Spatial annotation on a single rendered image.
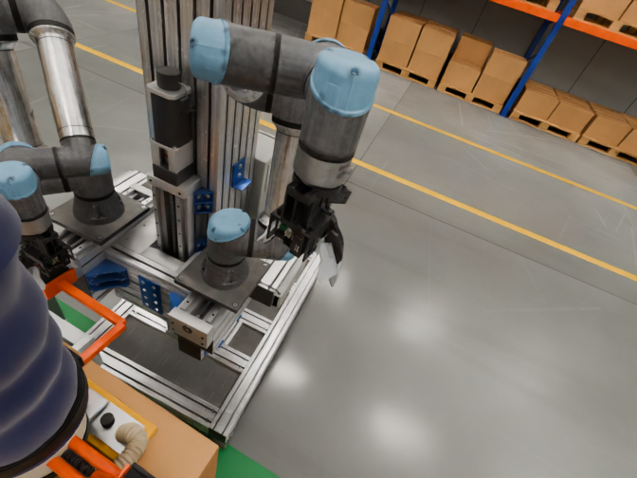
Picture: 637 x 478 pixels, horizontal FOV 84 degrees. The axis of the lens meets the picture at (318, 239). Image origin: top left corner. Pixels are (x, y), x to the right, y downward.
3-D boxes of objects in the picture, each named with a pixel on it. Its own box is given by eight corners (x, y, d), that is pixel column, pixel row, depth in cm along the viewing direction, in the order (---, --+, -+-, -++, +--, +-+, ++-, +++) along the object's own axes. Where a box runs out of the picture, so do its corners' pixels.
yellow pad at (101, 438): (17, 390, 86) (9, 381, 82) (57, 358, 93) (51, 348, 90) (124, 470, 80) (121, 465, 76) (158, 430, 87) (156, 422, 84)
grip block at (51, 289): (25, 284, 94) (19, 272, 91) (56, 266, 100) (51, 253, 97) (48, 300, 93) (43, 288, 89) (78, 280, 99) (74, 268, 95)
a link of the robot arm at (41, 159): (59, 164, 90) (63, 190, 84) (2, 169, 84) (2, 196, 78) (50, 136, 85) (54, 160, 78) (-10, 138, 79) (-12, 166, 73)
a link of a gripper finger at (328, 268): (318, 303, 58) (300, 255, 54) (335, 282, 62) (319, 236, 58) (334, 304, 56) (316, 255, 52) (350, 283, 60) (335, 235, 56)
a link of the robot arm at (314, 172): (317, 126, 49) (367, 153, 47) (310, 155, 52) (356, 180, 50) (286, 143, 44) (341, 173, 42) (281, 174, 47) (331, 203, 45)
